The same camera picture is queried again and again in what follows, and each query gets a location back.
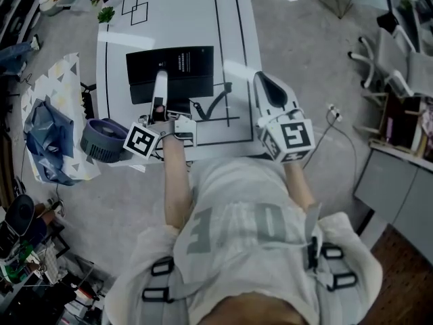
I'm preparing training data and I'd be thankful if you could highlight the white storage shelf unit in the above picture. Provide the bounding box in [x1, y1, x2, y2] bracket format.
[377, 0, 433, 56]

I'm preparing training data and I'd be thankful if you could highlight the triangle-patterned tablecloth table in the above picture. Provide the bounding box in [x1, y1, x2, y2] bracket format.
[20, 52, 102, 186]

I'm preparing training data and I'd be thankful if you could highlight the green pot plant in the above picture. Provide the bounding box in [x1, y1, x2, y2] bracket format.
[97, 6, 116, 24]

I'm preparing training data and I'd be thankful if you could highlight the gray cabinet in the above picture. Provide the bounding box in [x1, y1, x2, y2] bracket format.
[353, 147, 433, 262]

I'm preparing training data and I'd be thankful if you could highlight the cluttered storage rack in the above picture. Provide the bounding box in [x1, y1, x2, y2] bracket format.
[0, 248, 112, 325]

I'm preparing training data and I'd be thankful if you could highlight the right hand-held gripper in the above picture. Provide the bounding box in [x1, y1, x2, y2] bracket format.
[254, 72, 317, 164]

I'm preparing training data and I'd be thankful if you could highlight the person's left forearm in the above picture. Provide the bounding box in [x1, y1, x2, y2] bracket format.
[161, 137, 194, 232]

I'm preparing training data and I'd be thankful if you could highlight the white power strip with cable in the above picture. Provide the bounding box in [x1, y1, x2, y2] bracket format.
[302, 103, 359, 191]

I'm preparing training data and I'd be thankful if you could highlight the wooden frame shelf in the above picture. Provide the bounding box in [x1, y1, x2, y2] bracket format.
[368, 91, 433, 165]

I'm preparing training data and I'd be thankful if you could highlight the person's right forearm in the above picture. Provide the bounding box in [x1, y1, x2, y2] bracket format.
[283, 160, 317, 213]

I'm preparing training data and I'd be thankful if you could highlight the person's white printed T-shirt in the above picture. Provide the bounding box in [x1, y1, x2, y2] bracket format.
[104, 156, 384, 325]

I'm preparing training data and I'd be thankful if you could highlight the checkered cloth table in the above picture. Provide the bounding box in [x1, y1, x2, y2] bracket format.
[33, 245, 60, 284]

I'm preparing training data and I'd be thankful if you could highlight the white table with black lines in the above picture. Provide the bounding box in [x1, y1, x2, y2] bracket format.
[95, 0, 264, 174]

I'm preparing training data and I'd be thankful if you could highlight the dark round fan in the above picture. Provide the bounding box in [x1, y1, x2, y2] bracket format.
[80, 118, 135, 164]

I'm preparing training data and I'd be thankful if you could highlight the black metal frame stand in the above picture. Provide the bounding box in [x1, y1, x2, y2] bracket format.
[47, 221, 70, 259]

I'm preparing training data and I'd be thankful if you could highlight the shelf rack with black bags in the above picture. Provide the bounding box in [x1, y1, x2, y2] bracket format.
[0, 0, 47, 47]

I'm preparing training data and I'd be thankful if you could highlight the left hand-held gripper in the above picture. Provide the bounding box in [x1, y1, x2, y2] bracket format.
[122, 70, 198, 160]

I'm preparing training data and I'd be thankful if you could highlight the black box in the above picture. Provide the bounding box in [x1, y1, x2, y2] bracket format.
[125, 45, 215, 116]

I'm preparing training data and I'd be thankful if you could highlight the blue garment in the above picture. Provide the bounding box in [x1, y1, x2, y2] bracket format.
[23, 98, 76, 186]

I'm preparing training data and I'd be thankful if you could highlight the white gray office chair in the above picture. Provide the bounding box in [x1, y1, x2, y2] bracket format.
[384, 51, 433, 98]
[348, 27, 415, 89]

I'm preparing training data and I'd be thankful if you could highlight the black cable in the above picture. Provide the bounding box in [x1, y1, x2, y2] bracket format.
[189, 81, 233, 121]

